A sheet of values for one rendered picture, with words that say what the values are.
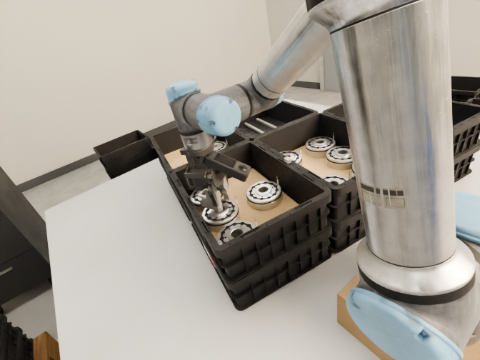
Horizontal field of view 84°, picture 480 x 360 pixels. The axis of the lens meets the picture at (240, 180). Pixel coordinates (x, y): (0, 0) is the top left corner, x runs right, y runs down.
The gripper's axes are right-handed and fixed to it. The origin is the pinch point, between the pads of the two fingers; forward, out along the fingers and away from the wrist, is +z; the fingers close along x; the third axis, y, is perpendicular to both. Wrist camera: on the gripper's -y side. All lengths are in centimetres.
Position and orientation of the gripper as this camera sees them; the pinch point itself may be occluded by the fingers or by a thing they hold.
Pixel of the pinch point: (225, 206)
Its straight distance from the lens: 76.9
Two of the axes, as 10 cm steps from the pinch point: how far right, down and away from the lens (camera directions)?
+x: -2.8, 5.7, -7.7
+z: 2.0, 8.2, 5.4
